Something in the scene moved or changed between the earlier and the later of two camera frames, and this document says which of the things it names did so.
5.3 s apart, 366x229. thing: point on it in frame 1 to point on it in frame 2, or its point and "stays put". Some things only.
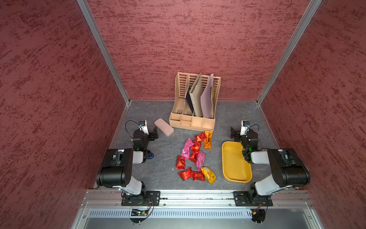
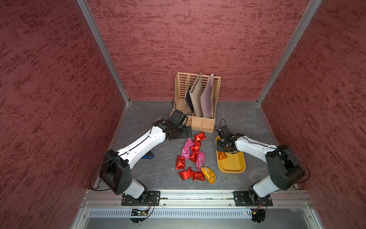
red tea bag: x=198 y=176 stays put
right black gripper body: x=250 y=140 to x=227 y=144
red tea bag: x=180 y=162 stays put
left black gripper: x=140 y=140 to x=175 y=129
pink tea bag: x=200 y=160 stays put
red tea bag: x=186 y=174 stays put
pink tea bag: x=185 y=152 stays put
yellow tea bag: x=209 y=175 stays put
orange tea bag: x=208 y=143 to x=221 y=155
